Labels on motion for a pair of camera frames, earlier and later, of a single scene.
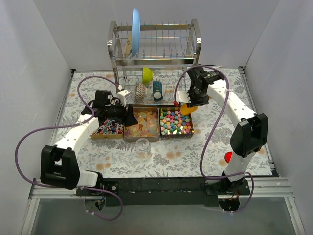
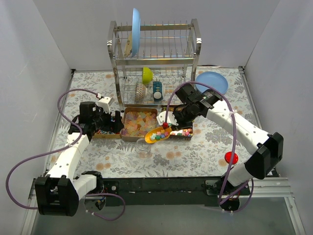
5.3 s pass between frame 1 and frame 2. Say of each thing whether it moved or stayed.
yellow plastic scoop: moved
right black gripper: moved
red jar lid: stayed
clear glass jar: stayed
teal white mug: stayed
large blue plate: stayed
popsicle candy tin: stayed
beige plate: stayed
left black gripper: moved
